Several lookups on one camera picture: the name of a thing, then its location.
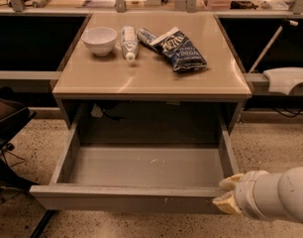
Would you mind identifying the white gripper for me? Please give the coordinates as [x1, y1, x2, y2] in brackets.
[212, 171, 280, 221]

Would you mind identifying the grey top drawer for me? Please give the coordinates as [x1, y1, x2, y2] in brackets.
[29, 102, 249, 216]

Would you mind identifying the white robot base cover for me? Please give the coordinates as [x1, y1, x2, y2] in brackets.
[263, 67, 303, 95]

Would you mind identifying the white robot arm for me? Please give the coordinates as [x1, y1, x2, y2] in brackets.
[213, 167, 303, 224]

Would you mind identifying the grey drawer cabinet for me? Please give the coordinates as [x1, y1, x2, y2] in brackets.
[50, 12, 254, 131]

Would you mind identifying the blue vinegar chip bag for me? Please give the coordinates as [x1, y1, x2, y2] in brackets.
[137, 27, 207, 72]

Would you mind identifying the clear plastic water bottle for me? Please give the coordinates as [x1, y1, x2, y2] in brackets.
[121, 26, 138, 61]

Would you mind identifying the dark clutter on shelf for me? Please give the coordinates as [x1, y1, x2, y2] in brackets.
[231, 0, 258, 9]

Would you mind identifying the white ceramic bowl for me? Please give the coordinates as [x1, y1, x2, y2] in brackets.
[81, 27, 117, 57]

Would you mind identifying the black office chair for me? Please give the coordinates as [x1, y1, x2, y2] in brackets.
[0, 99, 57, 238]

